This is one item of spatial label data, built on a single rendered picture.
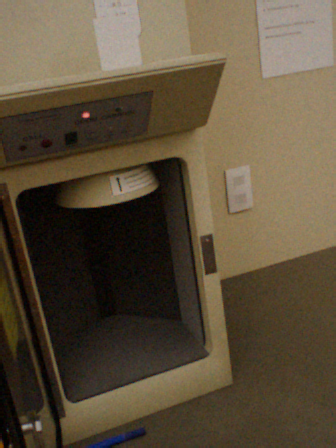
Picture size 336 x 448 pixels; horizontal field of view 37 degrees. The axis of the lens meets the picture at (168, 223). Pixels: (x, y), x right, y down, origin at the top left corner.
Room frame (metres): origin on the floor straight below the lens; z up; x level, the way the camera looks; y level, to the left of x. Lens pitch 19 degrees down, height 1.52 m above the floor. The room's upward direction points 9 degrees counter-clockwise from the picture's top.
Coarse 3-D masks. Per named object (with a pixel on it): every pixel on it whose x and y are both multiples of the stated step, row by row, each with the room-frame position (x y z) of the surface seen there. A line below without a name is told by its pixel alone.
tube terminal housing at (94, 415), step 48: (0, 0) 0.70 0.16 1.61; (48, 0) 0.72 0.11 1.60; (144, 0) 0.75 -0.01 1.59; (0, 48) 0.69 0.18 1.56; (48, 48) 0.71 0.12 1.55; (96, 48) 0.73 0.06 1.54; (144, 48) 0.75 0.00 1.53; (144, 144) 0.74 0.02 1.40; (192, 144) 0.77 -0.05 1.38; (192, 192) 0.76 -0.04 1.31; (192, 240) 0.79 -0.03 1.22; (48, 336) 0.69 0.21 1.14; (144, 384) 0.72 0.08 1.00; (192, 384) 0.75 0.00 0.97; (96, 432) 0.70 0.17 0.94
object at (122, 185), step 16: (96, 176) 0.76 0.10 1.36; (112, 176) 0.76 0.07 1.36; (128, 176) 0.76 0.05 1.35; (144, 176) 0.78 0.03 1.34; (64, 192) 0.77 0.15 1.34; (80, 192) 0.75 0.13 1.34; (96, 192) 0.75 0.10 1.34; (112, 192) 0.75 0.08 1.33; (128, 192) 0.75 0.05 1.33; (144, 192) 0.77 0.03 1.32
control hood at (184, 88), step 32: (160, 64) 0.64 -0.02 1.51; (192, 64) 0.65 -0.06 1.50; (224, 64) 0.67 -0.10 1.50; (0, 96) 0.58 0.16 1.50; (32, 96) 0.59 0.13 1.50; (64, 96) 0.61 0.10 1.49; (96, 96) 0.63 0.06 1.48; (160, 96) 0.67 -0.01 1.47; (192, 96) 0.69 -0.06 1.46; (160, 128) 0.71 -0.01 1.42; (192, 128) 0.74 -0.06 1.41; (0, 160) 0.65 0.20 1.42; (32, 160) 0.67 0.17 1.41
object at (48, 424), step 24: (0, 216) 0.63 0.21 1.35; (0, 240) 0.58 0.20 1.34; (0, 264) 0.54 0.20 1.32; (0, 288) 0.50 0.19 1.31; (0, 312) 0.47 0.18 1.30; (24, 312) 0.62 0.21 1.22; (0, 336) 0.44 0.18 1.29; (24, 336) 0.57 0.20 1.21; (24, 360) 0.52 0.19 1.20; (24, 384) 0.49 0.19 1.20; (0, 408) 0.36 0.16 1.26; (24, 408) 0.45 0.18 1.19; (48, 408) 0.60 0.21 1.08; (0, 432) 0.36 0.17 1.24; (48, 432) 0.55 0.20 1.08
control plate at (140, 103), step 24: (120, 96) 0.64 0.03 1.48; (144, 96) 0.66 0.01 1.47; (0, 120) 0.60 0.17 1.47; (24, 120) 0.61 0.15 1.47; (48, 120) 0.63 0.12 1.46; (72, 120) 0.64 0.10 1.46; (96, 120) 0.66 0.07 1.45; (120, 120) 0.67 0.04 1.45; (144, 120) 0.69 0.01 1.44; (24, 144) 0.64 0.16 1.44; (72, 144) 0.67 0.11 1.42
